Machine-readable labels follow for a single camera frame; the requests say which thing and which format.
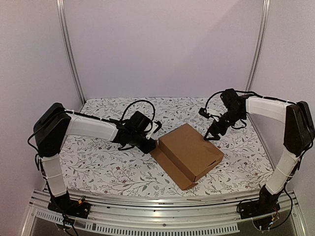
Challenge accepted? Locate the right aluminium frame post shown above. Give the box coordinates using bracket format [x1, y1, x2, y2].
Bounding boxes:
[246, 0, 271, 91]

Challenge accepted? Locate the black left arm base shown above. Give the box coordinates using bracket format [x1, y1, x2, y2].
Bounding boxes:
[48, 195, 91, 219]

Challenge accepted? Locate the aluminium front rail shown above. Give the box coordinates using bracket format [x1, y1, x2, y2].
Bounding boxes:
[21, 190, 308, 236]

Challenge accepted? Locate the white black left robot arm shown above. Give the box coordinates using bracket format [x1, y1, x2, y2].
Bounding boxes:
[30, 103, 161, 213]

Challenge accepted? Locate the aluminium frame post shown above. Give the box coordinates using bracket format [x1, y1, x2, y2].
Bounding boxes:
[246, 0, 271, 91]
[56, 0, 86, 105]

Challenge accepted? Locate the floral white table mat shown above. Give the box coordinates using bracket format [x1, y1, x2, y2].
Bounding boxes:
[60, 97, 273, 198]

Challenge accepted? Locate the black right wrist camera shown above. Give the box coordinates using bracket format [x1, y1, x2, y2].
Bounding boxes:
[198, 107, 221, 119]

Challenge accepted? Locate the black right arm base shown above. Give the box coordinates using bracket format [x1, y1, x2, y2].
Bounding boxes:
[236, 195, 280, 219]

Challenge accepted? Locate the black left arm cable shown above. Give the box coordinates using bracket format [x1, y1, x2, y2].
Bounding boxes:
[122, 98, 156, 123]

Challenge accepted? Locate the brown cardboard box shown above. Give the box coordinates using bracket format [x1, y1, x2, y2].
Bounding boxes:
[150, 123, 224, 190]

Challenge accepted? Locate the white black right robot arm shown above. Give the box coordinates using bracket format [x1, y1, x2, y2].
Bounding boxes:
[199, 88, 315, 214]

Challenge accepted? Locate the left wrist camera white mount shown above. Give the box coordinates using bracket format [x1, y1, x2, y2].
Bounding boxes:
[144, 121, 162, 140]

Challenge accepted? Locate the left aluminium frame post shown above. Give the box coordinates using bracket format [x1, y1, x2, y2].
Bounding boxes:
[56, 0, 86, 105]

